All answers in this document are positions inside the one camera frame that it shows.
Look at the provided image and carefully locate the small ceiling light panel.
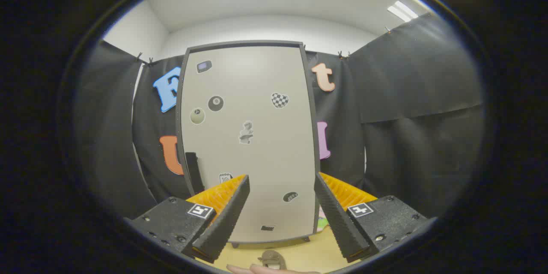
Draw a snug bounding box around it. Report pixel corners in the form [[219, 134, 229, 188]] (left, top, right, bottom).
[[387, 1, 419, 23]]

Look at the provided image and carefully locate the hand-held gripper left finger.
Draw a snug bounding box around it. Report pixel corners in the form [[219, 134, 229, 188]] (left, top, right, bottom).
[[124, 174, 250, 265]]

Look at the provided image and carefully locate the brown fuzzy shoe with bow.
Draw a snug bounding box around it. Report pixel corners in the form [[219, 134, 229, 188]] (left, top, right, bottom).
[[258, 250, 286, 270]]

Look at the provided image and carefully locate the pink green plush toy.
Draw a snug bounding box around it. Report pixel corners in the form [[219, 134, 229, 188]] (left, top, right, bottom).
[[317, 205, 330, 232]]

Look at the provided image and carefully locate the black backdrop cloth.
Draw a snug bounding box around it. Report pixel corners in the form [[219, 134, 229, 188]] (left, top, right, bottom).
[[75, 11, 486, 223]]

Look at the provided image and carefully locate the grey shoe cabinet door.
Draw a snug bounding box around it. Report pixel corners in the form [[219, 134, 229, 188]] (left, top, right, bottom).
[[180, 46, 317, 244]]

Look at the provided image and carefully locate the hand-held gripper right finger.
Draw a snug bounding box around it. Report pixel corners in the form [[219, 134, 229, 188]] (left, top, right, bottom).
[[314, 172, 438, 264]]

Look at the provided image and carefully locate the grey shoe cabinet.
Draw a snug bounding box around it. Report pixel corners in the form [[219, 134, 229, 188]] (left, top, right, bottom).
[[176, 41, 322, 249]]

